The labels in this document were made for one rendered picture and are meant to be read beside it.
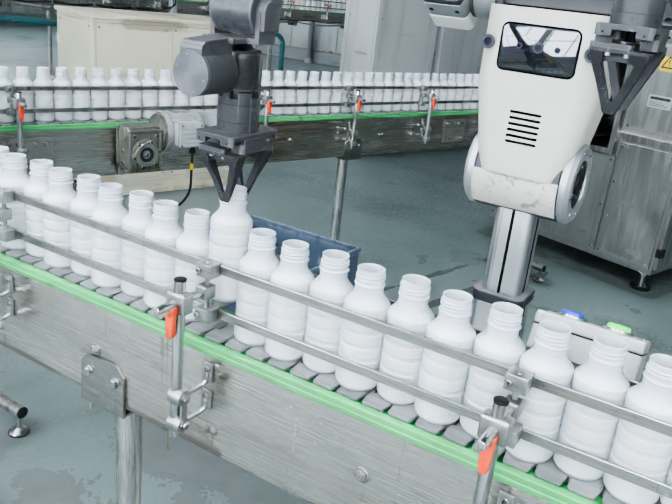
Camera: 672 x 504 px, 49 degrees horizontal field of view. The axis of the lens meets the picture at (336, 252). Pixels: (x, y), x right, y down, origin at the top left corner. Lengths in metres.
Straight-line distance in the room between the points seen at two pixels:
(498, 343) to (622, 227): 3.79
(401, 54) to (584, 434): 6.45
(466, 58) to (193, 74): 7.02
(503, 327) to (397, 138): 2.53
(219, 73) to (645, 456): 0.65
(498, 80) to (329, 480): 0.79
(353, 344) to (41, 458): 1.76
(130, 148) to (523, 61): 1.44
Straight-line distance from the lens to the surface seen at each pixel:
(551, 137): 1.41
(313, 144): 3.03
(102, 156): 2.57
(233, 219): 1.03
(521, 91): 1.42
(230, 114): 0.99
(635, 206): 4.59
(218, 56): 0.94
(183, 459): 2.53
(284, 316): 0.99
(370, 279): 0.92
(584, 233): 4.77
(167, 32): 5.17
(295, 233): 1.74
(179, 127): 2.49
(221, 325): 1.12
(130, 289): 1.20
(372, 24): 6.96
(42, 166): 1.33
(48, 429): 2.71
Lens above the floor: 1.49
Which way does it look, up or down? 20 degrees down
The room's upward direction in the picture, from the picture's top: 6 degrees clockwise
